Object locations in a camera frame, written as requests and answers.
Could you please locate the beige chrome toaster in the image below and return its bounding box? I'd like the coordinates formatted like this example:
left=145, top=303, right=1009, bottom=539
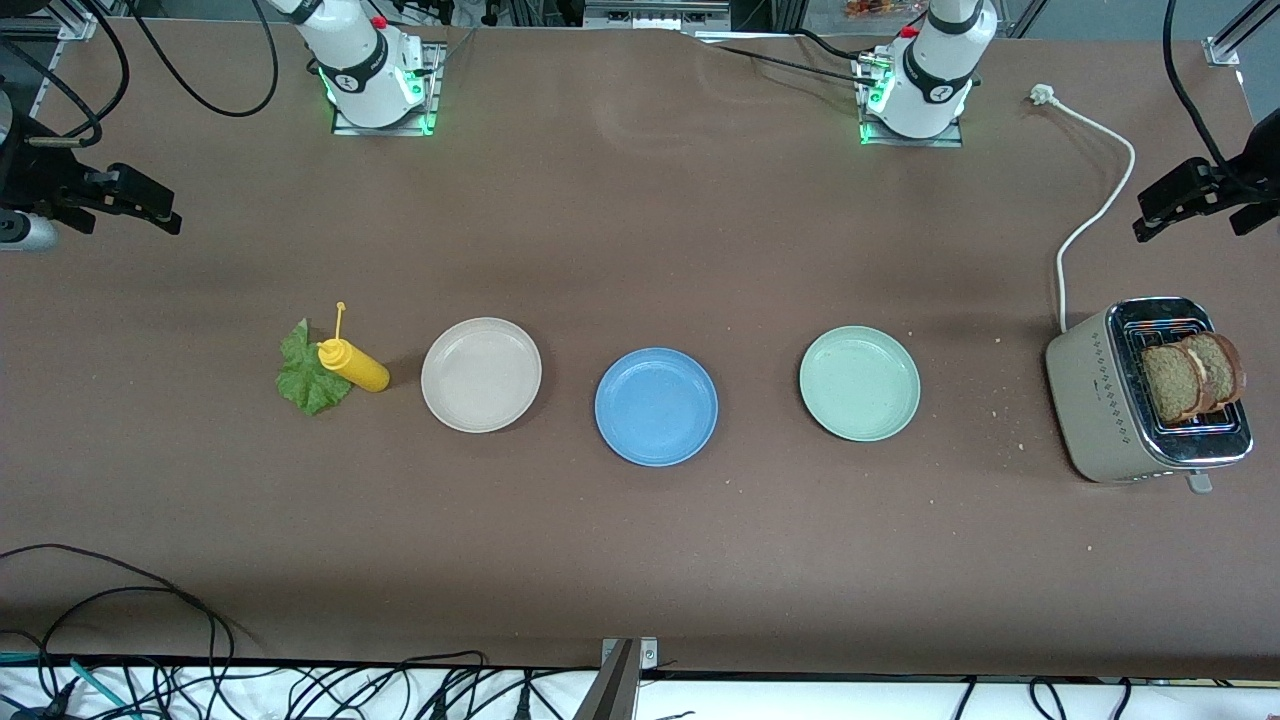
left=1045, top=296, right=1254, bottom=494

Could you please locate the looped black cable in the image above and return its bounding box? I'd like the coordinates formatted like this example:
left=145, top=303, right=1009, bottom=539
left=0, top=545, right=236, bottom=720

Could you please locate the light green plate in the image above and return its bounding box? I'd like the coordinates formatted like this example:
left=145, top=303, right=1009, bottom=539
left=798, top=326, right=922, bottom=443

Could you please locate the brown bread slice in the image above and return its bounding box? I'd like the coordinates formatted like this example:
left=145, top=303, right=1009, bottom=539
left=1183, top=332, right=1247, bottom=413
left=1143, top=345, right=1206, bottom=424

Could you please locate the black base cable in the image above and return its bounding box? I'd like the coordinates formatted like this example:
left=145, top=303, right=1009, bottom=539
left=690, top=28, right=883, bottom=91

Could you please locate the green lettuce leaf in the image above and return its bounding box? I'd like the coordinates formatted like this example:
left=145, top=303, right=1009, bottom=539
left=276, top=318, right=353, bottom=416

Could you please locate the teal cable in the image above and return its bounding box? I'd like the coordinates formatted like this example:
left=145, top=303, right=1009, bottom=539
left=0, top=650, right=136, bottom=719

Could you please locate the aluminium frame rail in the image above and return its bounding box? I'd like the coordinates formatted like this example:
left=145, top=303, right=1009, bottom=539
left=1205, top=0, right=1280, bottom=67
left=0, top=0, right=101, bottom=121

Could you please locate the yellow mustard squeeze bottle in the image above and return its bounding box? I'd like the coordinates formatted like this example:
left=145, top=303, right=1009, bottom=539
left=317, top=302, right=391, bottom=393

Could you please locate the thin black cable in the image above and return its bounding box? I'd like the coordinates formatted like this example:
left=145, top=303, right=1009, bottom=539
left=950, top=676, right=1133, bottom=720
left=240, top=652, right=601, bottom=720

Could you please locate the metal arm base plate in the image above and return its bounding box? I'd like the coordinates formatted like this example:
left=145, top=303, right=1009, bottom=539
left=332, top=42, right=443, bottom=137
left=855, top=55, right=966, bottom=149

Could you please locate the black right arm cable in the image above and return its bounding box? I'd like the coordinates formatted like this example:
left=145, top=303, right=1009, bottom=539
left=30, top=0, right=281, bottom=146

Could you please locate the blue plate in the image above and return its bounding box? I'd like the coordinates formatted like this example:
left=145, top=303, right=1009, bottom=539
left=594, top=347, right=719, bottom=468

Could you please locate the metal table bracket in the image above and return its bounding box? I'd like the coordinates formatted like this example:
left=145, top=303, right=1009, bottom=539
left=572, top=638, right=659, bottom=720

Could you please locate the white toaster power cord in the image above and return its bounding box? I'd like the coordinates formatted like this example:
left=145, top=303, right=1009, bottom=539
left=1030, top=84, right=1137, bottom=334

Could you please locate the beige plate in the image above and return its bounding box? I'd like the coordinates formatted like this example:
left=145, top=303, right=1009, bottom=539
left=420, top=317, right=543, bottom=434

